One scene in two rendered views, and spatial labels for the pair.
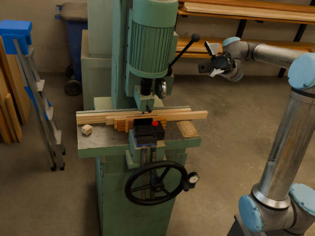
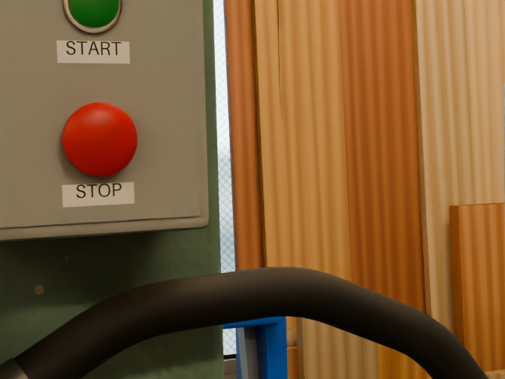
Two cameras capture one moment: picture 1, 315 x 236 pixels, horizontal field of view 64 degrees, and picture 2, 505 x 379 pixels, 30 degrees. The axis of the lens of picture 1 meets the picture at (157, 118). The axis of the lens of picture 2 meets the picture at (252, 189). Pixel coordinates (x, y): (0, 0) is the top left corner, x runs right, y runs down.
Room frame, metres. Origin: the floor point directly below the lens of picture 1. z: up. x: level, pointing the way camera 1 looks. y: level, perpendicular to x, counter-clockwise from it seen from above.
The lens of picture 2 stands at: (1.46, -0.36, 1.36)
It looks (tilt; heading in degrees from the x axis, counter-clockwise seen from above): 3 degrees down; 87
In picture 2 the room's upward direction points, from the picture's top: 2 degrees counter-clockwise
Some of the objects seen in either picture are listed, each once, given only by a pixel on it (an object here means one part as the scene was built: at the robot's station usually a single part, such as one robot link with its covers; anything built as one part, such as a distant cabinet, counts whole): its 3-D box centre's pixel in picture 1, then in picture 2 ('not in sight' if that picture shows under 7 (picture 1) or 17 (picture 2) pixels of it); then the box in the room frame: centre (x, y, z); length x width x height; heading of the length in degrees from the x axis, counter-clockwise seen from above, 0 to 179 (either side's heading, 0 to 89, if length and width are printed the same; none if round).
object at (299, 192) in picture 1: (297, 207); not in sight; (0.73, -0.67, 0.81); 0.17 x 0.15 x 0.18; 107
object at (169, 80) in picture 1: (163, 83); not in sight; (1.28, 0.00, 1.02); 0.09 x 0.07 x 0.12; 111
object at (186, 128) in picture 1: (187, 127); not in sight; (1.05, -0.16, 0.91); 0.12 x 0.09 x 0.03; 21
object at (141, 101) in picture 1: (144, 99); not in sight; (1.07, 0.08, 1.03); 0.14 x 0.07 x 0.09; 21
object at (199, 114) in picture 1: (159, 117); not in sight; (1.09, -0.01, 0.92); 0.55 x 0.02 x 0.04; 111
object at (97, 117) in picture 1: (137, 115); not in sight; (1.06, 0.11, 0.93); 0.60 x 0.02 x 0.05; 111
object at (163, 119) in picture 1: (146, 124); not in sight; (0.99, 0.05, 0.94); 0.20 x 0.02 x 0.08; 111
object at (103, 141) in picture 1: (141, 139); not in sight; (0.95, 0.06, 0.87); 0.61 x 0.30 x 0.06; 111
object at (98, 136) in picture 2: not in sight; (100, 139); (1.42, 0.02, 1.36); 0.03 x 0.01 x 0.03; 21
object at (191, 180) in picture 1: (192, 178); not in sight; (0.95, -0.24, 0.65); 0.06 x 0.04 x 0.08; 111
